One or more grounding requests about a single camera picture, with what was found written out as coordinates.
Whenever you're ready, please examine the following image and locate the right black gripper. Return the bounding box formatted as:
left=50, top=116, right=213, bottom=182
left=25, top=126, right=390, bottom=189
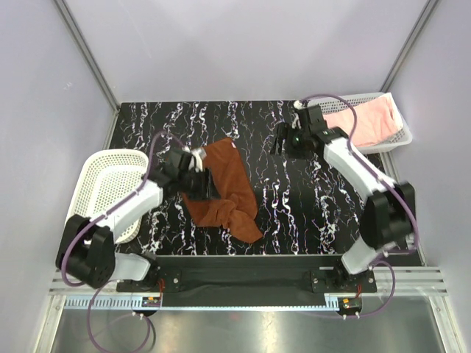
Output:
left=269, top=122, right=309, bottom=160

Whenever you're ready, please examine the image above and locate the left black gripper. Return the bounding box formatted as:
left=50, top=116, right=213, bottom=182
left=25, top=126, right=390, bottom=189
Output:
left=178, top=166, right=221, bottom=202

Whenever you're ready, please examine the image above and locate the brown towel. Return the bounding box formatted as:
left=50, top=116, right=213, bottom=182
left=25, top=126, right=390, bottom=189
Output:
left=183, top=138, right=263, bottom=243

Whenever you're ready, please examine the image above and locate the pink towel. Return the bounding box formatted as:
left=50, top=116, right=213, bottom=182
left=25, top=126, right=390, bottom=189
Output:
left=324, top=93, right=404, bottom=148

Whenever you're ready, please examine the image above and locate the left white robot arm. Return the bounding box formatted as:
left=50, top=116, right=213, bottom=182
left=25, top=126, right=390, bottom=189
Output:
left=55, top=148, right=219, bottom=291

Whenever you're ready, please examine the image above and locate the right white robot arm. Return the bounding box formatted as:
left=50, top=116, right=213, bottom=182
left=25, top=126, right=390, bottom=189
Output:
left=270, top=101, right=418, bottom=292

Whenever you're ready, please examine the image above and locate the white basket with towels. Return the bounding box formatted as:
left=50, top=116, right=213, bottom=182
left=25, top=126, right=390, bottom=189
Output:
left=65, top=149, right=162, bottom=244

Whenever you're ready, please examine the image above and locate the black marble pattern mat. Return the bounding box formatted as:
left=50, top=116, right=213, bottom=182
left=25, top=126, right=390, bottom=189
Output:
left=110, top=101, right=364, bottom=255

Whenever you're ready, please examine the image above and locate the empty white mesh basket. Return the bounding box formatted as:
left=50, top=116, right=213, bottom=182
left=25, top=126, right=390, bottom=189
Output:
left=308, top=93, right=412, bottom=154

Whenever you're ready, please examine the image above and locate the left controller board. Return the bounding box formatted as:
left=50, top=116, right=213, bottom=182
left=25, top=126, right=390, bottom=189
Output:
left=141, top=296, right=161, bottom=307

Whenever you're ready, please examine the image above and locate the controller board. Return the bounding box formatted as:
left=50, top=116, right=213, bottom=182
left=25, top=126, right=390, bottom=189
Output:
left=339, top=297, right=363, bottom=312
left=141, top=296, right=161, bottom=307

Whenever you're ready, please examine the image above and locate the right controller board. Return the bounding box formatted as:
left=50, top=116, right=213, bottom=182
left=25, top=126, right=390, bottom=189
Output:
left=339, top=297, right=363, bottom=312

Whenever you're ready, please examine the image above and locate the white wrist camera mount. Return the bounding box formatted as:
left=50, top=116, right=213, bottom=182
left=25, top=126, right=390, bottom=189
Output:
left=183, top=146, right=207, bottom=172

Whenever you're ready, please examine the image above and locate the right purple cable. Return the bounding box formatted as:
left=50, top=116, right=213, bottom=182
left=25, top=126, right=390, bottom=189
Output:
left=294, top=94, right=420, bottom=318

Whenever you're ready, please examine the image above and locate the purple cable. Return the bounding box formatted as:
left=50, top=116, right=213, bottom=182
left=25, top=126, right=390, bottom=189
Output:
left=294, top=94, right=420, bottom=318
left=60, top=131, right=185, bottom=349

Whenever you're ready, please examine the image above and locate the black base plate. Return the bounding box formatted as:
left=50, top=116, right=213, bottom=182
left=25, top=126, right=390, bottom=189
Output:
left=117, top=254, right=377, bottom=294

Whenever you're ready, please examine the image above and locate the slotted cable duct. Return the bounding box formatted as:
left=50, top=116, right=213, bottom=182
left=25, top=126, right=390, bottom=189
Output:
left=64, top=296, right=158, bottom=310

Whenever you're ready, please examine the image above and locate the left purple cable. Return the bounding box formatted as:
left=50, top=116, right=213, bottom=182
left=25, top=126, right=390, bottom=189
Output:
left=60, top=131, right=185, bottom=349

